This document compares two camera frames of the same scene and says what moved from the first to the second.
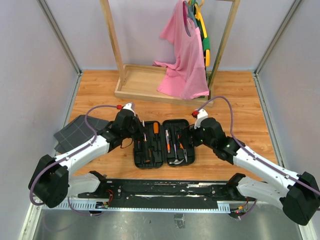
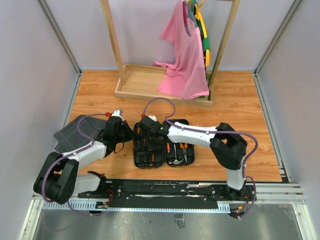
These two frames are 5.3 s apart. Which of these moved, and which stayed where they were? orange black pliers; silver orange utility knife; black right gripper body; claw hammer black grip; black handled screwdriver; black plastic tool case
Moved: black handled screwdriver; black right gripper body
Stayed: claw hammer black grip; orange black pliers; silver orange utility knife; black plastic tool case
